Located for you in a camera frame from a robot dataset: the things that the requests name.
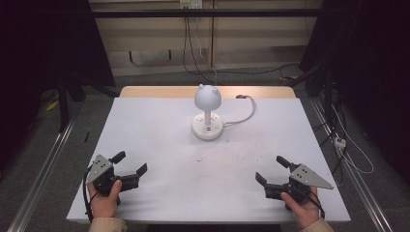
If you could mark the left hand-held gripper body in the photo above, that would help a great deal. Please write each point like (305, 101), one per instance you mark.
(100, 168)

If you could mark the white table mat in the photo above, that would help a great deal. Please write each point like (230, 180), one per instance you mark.
(180, 180)

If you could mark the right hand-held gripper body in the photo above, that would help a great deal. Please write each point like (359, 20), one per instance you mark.
(307, 178)

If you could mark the black horizontal bar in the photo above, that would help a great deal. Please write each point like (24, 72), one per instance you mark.
(206, 13)

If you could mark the black metal stand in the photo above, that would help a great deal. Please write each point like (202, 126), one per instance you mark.
(64, 103)

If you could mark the white cat-ear desk lamp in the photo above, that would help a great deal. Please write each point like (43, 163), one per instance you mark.
(208, 96)

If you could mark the aluminium floor rail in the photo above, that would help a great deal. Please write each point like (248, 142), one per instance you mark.
(42, 180)
(361, 187)

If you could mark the person's left hand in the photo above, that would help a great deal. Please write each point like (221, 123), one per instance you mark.
(104, 203)

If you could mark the white wall socket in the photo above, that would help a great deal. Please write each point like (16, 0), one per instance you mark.
(190, 3)

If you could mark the black curtain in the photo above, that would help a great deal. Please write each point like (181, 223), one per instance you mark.
(370, 58)
(48, 42)

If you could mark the white power strip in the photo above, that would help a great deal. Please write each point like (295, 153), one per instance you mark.
(340, 142)

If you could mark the person's right hand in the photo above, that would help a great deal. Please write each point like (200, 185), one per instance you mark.
(303, 211)

